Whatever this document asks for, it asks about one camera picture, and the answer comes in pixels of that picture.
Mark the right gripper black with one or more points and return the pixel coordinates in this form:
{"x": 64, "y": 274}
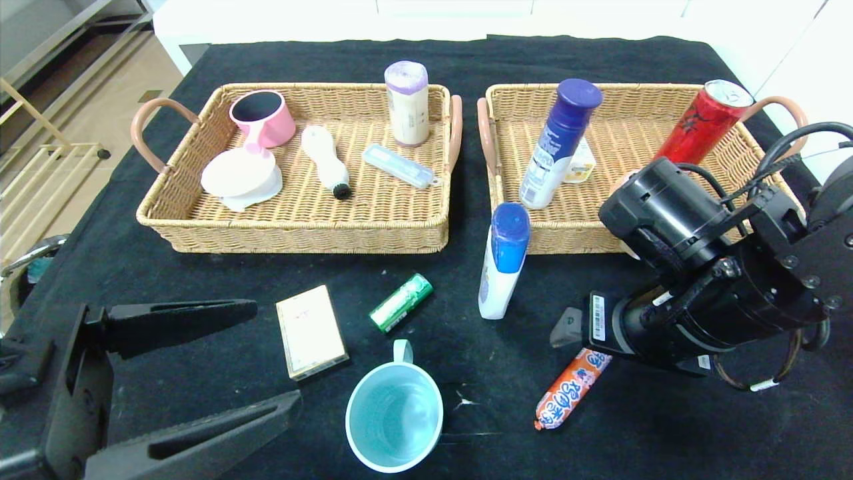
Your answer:
{"x": 598, "y": 318}

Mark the translucent grey toothbrush case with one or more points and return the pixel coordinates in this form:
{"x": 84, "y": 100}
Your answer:
{"x": 396, "y": 165}

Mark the white brush black tip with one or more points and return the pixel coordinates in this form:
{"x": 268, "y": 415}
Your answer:
{"x": 323, "y": 156}

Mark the white bottle bright blue cap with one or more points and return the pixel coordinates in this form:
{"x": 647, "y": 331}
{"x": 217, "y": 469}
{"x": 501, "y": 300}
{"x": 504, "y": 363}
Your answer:
{"x": 496, "y": 293}

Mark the wicker basket holding household items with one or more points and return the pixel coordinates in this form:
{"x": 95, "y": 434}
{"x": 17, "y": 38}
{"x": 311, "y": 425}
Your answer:
{"x": 373, "y": 220}

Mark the small white paper scrap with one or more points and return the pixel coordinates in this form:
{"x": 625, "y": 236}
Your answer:
{"x": 463, "y": 402}

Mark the wicker basket holding food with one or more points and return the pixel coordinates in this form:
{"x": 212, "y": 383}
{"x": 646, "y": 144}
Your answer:
{"x": 633, "y": 133}

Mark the purple lid cylinder container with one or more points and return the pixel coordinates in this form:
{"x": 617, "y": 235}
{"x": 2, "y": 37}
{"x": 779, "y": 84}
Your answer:
{"x": 408, "y": 113}

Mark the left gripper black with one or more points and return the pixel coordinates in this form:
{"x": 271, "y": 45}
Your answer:
{"x": 74, "y": 373}

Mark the cream card box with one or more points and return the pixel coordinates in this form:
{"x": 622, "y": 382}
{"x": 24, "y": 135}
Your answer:
{"x": 310, "y": 330}

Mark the grey metal shelf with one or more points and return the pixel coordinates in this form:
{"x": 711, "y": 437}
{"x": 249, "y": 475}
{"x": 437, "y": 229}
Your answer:
{"x": 66, "y": 26}

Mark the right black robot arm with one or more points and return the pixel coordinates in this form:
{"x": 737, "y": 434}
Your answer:
{"x": 733, "y": 306}

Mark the indigo capped drink bottle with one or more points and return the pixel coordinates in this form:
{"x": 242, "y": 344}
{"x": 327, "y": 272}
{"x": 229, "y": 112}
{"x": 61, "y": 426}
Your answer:
{"x": 550, "y": 166}

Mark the round metal rimmed bin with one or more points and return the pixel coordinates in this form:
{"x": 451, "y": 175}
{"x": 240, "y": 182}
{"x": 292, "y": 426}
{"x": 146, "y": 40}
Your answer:
{"x": 33, "y": 266}

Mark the small white milk carton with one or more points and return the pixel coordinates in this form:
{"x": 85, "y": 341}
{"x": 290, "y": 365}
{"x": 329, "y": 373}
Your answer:
{"x": 583, "y": 166}

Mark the tall red drink can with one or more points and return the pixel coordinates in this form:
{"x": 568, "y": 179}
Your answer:
{"x": 700, "y": 126}

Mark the teal mug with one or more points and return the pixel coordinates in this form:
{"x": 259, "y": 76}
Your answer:
{"x": 393, "y": 413}

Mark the light wooden rack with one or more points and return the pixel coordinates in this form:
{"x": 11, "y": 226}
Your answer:
{"x": 26, "y": 200}

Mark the pink mug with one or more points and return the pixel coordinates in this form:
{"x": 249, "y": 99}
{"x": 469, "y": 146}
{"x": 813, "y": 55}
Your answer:
{"x": 276, "y": 130}

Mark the black table cloth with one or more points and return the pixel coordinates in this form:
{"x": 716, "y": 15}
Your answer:
{"x": 666, "y": 433}

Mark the green gum tube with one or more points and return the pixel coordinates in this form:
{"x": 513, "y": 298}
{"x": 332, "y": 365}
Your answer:
{"x": 400, "y": 303}

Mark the orange sausage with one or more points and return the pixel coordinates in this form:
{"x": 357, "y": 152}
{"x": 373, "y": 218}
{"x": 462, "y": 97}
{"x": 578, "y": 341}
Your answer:
{"x": 566, "y": 400}

